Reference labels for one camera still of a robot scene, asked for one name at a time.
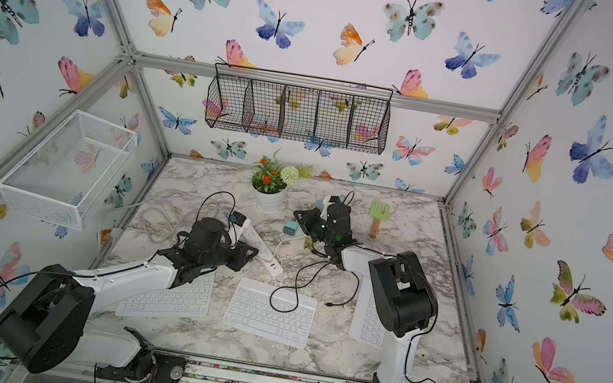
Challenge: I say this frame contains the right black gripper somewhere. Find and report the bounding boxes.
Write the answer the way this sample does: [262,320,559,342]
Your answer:
[286,204,339,250]

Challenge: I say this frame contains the yellow plug adapter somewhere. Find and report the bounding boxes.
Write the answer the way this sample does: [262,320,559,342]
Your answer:
[303,236,314,250]

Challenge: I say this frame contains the white power strip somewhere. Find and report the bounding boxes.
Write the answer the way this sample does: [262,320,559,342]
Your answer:
[242,219,283,278]

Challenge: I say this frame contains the white wireless keyboard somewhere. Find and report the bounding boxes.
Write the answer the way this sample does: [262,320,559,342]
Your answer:
[114,272,215,319]
[349,277,386,350]
[222,278,318,350]

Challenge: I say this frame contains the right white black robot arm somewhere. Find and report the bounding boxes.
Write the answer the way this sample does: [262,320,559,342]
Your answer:
[294,196,439,383]

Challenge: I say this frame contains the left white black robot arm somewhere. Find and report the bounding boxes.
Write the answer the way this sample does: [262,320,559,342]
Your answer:
[0,217,259,383]

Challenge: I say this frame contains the white potted flower plant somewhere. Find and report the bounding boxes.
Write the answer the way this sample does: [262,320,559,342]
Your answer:
[250,151,314,213]

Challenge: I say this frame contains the thin white charging cable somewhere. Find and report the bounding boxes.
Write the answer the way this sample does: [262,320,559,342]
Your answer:
[242,224,313,289]

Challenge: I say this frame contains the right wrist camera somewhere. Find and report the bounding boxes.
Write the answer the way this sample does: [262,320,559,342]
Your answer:
[321,195,343,220]

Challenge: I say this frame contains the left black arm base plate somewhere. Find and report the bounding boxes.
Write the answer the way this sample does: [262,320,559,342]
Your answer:
[94,327,188,383]

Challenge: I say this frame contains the black wire wall basket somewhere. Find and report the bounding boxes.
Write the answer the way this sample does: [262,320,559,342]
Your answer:
[203,62,395,155]

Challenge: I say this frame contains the white mesh wall basket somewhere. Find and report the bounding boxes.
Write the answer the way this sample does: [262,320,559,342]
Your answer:
[0,110,138,231]

